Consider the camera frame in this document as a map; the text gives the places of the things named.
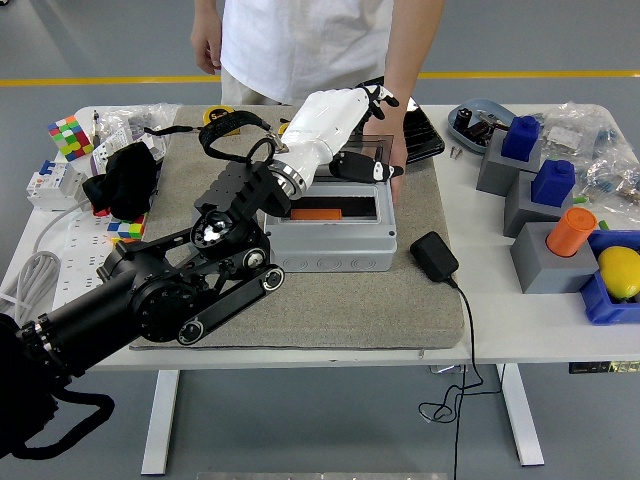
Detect person's right hand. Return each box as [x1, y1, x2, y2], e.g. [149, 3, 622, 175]
[190, 22, 224, 76]

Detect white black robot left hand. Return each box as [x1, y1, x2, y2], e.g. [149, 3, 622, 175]
[274, 83, 405, 184]

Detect person's left hand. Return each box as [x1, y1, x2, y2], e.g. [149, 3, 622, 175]
[362, 98, 416, 204]

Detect clear hinged box lid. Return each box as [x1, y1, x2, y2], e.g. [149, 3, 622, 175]
[343, 131, 396, 167]

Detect orange cylinder battery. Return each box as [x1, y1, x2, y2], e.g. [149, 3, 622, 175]
[289, 208, 344, 222]
[545, 207, 599, 258]

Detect grey electrical junction box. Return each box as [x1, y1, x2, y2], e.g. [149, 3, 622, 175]
[262, 177, 399, 274]

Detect yellow square tape measure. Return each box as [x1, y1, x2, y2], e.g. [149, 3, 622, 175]
[143, 106, 241, 138]

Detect brown electronic parts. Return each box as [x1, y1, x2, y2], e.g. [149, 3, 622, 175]
[467, 119, 496, 147]

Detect blue-grey oval tray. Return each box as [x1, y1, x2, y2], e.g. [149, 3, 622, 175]
[447, 97, 516, 155]

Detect grey block holder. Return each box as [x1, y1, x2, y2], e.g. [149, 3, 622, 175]
[475, 130, 544, 197]
[503, 171, 576, 239]
[509, 221, 601, 295]

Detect clear plastic bag of parts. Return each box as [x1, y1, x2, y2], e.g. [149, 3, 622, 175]
[97, 102, 184, 166]

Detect black power adapter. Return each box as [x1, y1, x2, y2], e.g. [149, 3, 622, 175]
[409, 230, 460, 285]

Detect blue bottle-shaped block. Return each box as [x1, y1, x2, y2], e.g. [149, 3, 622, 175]
[530, 159, 576, 207]
[501, 115, 543, 163]

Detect black cloth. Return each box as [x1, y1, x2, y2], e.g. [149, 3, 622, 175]
[82, 143, 160, 221]

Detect large colourful puzzle cube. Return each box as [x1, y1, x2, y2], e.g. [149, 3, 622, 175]
[47, 114, 96, 162]

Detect grey-brown mat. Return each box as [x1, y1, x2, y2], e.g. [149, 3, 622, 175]
[128, 103, 466, 351]

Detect clear bag of white parts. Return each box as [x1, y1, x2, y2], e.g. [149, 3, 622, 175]
[538, 101, 612, 162]

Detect small colourful puzzle cube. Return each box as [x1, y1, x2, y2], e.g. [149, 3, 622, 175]
[107, 212, 150, 245]

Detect white circuit breaker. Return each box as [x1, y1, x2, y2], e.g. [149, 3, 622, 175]
[25, 158, 89, 212]

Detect clear bag of resistors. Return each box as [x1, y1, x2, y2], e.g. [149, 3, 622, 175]
[574, 127, 640, 217]

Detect white power strip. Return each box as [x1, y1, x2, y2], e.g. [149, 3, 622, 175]
[49, 199, 146, 311]

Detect yellow lemon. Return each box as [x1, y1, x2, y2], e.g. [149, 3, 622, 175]
[597, 245, 640, 302]

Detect blue storage bin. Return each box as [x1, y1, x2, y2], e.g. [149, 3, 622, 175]
[579, 229, 640, 326]

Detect white table leg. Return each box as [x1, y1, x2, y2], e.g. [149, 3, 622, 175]
[141, 369, 180, 476]
[497, 363, 545, 467]

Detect black table control panel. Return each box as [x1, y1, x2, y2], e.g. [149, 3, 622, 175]
[568, 360, 640, 375]

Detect black adapter cord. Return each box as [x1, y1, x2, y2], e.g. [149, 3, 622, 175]
[417, 276, 501, 480]

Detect white power cable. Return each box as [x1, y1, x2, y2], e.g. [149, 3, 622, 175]
[0, 198, 92, 326]

